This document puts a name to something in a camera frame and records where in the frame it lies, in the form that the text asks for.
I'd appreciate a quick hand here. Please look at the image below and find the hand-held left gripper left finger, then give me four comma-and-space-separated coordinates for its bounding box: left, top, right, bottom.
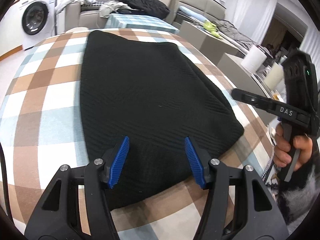
24, 135, 130, 240

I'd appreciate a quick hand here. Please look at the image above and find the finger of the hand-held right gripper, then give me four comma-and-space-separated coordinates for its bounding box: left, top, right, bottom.
231, 88, 278, 117

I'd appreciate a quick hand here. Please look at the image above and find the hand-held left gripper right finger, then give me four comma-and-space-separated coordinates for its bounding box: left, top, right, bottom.
184, 135, 288, 240

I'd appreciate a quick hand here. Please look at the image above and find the black knit sweater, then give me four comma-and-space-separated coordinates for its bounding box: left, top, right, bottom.
79, 30, 245, 210

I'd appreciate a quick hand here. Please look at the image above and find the person's right forearm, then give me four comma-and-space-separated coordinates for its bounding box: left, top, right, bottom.
277, 161, 320, 232

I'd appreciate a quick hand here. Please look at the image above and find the grey clothes pile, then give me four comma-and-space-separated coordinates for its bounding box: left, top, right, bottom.
99, 1, 129, 18

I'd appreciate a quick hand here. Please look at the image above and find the person's right hand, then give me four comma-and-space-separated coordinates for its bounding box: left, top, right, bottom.
274, 124, 315, 171

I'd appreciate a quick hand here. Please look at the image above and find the cream cylinder appliance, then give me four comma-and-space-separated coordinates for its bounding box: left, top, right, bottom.
264, 62, 285, 90

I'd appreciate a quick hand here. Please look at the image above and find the white paper towel roll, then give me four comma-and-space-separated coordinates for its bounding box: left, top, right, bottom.
242, 45, 268, 72

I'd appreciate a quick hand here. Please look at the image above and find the grey duvet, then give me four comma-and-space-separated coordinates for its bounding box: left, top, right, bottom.
215, 19, 263, 53

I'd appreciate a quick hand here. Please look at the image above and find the grey cabinet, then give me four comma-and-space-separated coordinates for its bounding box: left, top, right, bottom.
179, 20, 247, 63

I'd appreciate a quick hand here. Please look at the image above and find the green plush toy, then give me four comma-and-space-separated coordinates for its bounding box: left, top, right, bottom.
203, 20, 223, 38

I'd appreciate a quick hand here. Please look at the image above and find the white curtain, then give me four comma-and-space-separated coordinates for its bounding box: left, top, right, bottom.
232, 0, 279, 46

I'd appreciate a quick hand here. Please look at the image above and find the brown blue checked tablecloth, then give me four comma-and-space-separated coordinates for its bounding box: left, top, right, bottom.
0, 27, 275, 240

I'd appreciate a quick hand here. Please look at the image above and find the light blue pillow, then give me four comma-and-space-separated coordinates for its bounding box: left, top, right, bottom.
179, 6, 207, 22

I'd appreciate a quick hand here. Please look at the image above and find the beige bed headboard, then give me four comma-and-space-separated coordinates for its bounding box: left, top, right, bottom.
170, 0, 227, 28

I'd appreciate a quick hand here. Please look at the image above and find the small blue checkered table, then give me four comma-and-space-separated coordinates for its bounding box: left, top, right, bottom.
104, 14, 180, 35

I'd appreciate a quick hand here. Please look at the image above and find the black puffer jacket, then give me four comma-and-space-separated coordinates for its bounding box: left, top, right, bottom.
115, 0, 170, 20

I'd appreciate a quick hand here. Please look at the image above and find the grey sofa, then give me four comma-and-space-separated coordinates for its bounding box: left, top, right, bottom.
65, 0, 181, 31

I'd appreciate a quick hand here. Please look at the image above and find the white washing machine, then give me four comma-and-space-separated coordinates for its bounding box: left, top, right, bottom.
19, 0, 59, 50

